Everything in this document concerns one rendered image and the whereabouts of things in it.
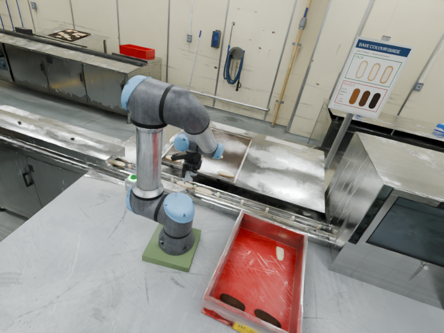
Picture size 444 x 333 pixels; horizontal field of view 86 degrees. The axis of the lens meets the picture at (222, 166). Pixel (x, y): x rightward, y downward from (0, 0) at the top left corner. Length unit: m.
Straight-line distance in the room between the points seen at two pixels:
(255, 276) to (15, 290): 0.85
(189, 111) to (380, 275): 1.03
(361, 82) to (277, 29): 3.06
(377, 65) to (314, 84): 2.70
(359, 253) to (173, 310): 0.76
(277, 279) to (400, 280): 0.50
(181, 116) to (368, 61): 1.40
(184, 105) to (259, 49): 4.15
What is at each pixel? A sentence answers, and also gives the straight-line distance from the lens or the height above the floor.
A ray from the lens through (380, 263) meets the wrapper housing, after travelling 1.23.
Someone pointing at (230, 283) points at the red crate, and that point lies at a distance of 1.04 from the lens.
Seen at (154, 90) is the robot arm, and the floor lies 1.49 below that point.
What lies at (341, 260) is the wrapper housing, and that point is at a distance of 1.21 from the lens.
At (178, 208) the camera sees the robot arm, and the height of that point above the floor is 1.08.
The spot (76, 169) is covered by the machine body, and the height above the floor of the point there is 0.78.
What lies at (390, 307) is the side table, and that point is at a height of 0.82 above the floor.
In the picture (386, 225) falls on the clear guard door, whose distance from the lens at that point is 1.09.
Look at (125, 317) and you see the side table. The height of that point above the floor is 0.82.
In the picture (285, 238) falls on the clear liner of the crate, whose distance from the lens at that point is 1.21.
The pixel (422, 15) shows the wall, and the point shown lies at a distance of 5.00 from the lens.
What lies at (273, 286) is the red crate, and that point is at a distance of 1.08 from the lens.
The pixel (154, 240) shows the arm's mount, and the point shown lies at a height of 0.86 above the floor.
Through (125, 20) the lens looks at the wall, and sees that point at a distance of 5.82.
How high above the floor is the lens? 1.69
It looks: 32 degrees down
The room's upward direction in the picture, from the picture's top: 11 degrees clockwise
